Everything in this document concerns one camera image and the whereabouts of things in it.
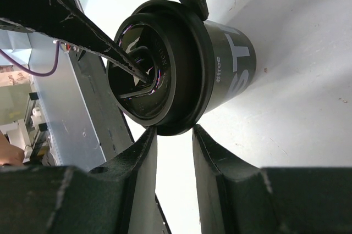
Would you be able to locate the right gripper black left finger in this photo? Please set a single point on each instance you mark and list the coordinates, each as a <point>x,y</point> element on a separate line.
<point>115,197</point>

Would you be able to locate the single black coffee cup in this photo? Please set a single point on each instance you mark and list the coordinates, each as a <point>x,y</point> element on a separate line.
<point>234,60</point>

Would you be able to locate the black coffee cup lid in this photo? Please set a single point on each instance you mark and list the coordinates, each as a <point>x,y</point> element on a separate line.
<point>172,46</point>

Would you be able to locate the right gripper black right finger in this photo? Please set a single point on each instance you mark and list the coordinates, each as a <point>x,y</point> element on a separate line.
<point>237,197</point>

